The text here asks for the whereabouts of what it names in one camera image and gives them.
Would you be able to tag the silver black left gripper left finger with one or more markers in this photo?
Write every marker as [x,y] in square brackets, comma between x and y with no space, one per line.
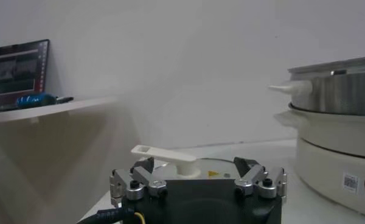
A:
[140,179]

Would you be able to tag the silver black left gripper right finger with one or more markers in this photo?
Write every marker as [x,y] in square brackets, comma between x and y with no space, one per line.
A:
[258,179]

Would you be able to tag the stainless steel steamer basket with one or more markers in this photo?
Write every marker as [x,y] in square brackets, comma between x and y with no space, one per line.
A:
[337,94]

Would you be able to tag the white electric cooker base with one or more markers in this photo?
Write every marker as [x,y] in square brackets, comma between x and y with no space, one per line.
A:
[328,152]

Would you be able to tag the small black device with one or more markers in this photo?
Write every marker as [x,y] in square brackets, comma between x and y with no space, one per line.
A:
[65,99]

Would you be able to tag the white side table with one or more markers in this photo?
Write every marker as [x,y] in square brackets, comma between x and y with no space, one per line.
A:
[48,110]

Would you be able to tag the blue black computer mouse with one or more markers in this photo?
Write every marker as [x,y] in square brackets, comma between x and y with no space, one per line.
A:
[36,100]

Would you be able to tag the black red laptop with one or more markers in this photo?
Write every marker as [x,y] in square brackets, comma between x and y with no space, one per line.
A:
[15,70]

